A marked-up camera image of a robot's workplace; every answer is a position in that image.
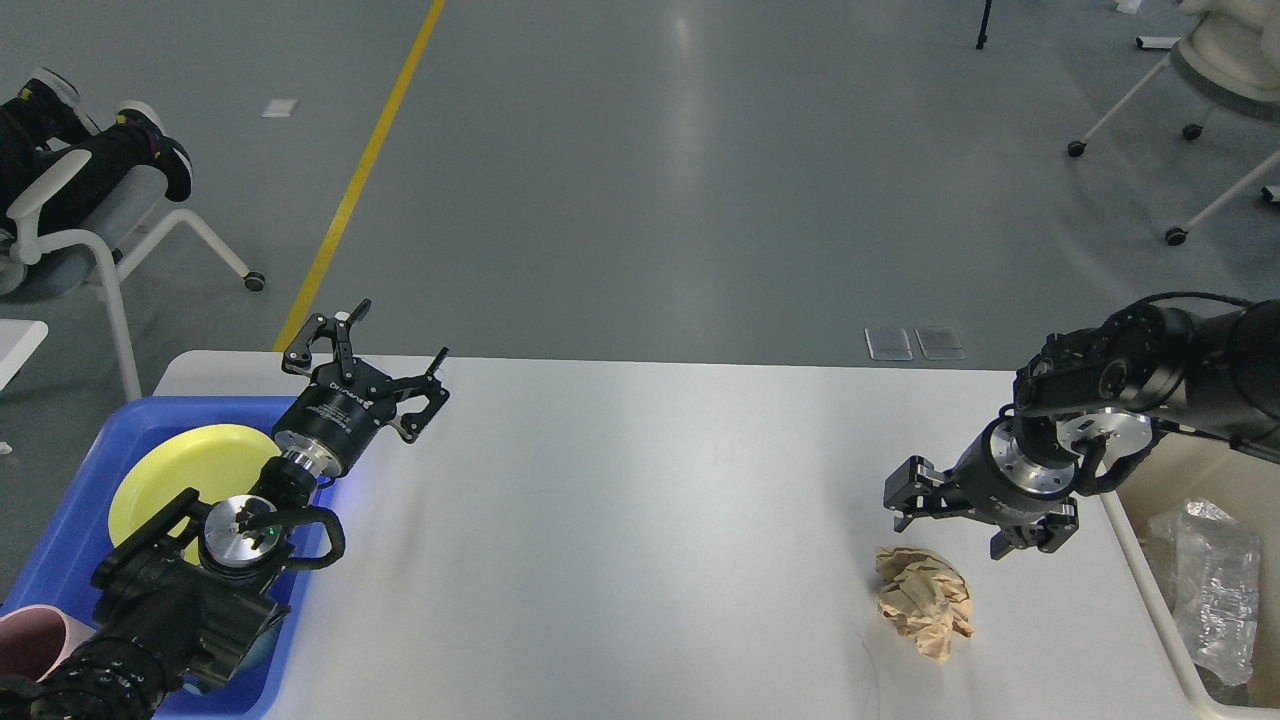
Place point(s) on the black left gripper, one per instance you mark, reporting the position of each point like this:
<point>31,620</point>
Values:
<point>344,405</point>

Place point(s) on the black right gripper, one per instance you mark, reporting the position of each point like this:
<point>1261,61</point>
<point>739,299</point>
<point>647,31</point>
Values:
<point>1000,480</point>

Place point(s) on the brown paper ball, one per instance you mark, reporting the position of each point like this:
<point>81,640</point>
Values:
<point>925,599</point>

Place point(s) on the yellow plastic plate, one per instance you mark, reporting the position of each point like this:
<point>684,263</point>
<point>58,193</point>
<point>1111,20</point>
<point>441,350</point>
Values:
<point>218,460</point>

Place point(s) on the silver foil bag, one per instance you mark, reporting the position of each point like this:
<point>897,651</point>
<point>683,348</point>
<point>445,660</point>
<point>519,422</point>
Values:
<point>1207,567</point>

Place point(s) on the teal mug yellow inside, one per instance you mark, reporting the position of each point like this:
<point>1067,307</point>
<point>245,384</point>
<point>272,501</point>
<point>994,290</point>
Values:
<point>261,650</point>

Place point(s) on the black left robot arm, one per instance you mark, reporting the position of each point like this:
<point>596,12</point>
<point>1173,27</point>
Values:
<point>188,594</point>

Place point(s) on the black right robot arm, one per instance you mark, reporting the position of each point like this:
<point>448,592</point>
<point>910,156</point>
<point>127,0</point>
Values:
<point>1090,406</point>

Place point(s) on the grey floor plate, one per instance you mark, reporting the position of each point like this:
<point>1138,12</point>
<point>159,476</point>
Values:
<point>889,344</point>
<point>941,344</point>

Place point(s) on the beige plastic bin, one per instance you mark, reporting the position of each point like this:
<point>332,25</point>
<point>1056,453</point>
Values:
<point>1134,664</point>

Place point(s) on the white chair left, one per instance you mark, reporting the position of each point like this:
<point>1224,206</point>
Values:
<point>101,251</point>

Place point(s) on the person in black clothes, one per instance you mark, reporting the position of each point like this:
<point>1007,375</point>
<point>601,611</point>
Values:
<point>44,121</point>

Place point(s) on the pink mug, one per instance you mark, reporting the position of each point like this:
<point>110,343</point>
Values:
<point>36,638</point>

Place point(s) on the black tripod leg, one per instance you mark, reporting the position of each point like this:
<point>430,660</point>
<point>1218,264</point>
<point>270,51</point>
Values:
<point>982,37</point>

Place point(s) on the white office chair right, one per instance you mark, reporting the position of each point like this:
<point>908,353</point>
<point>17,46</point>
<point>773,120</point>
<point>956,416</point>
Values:
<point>1230,58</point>

